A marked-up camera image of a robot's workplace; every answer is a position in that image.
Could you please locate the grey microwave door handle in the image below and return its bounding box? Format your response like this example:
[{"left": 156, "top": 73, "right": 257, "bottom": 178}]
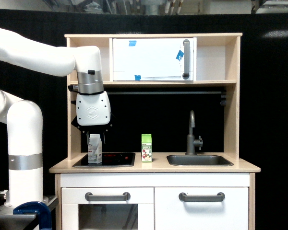
[{"left": 182, "top": 39, "right": 190, "bottom": 80}]

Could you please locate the blue clamp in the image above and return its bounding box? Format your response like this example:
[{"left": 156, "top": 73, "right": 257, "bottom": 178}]
[{"left": 13, "top": 201, "right": 52, "bottom": 230}]

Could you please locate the grey toy faucet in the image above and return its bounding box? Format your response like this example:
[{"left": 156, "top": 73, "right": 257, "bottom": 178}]
[{"left": 185, "top": 110, "right": 203, "bottom": 155}]

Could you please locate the grey oven door handle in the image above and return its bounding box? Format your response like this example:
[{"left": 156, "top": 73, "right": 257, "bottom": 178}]
[{"left": 84, "top": 192, "right": 131, "bottom": 202}]

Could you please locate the white cabinet door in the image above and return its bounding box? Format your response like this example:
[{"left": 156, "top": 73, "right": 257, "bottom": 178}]
[{"left": 155, "top": 187, "right": 249, "bottom": 230}]

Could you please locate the black toy stove top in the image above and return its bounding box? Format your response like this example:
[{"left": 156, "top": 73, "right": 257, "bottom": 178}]
[{"left": 73, "top": 152, "right": 135, "bottom": 167}]

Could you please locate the green juice carton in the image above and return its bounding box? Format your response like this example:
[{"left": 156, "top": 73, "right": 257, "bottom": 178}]
[{"left": 141, "top": 134, "right": 152, "bottom": 162}]

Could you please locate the white oven door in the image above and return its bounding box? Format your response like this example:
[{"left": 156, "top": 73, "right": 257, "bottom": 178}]
[{"left": 61, "top": 187, "right": 155, "bottom": 230}]

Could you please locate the wooden toy kitchen frame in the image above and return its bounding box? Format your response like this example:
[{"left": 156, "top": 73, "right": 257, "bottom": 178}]
[{"left": 50, "top": 33, "right": 260, "bottom": 230}]

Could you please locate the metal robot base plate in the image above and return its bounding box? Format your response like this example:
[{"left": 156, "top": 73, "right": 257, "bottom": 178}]
[{"left": 0, "top": 195, "right": 58, "bottom": 220}]

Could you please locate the white milk carton box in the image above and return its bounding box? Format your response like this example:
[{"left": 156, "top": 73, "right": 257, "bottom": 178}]
[{"left": 88, "top": 134, "right": 102, "bottom": 164}]

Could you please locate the grey cabinet door handle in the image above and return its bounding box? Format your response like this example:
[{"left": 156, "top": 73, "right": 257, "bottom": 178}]
[{"left": 179, "top": 192, "right": 225, "bottom": 202}]

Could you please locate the grey toy sink basin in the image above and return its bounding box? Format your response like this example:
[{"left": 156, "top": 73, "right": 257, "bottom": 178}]
[{"left": 167, "top": 155, "right": 234, "bottom": 166}]

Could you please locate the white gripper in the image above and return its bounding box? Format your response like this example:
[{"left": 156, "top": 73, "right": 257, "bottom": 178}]
[{"left": 72, "top": 91, "right": 111, "bottom": 145}]

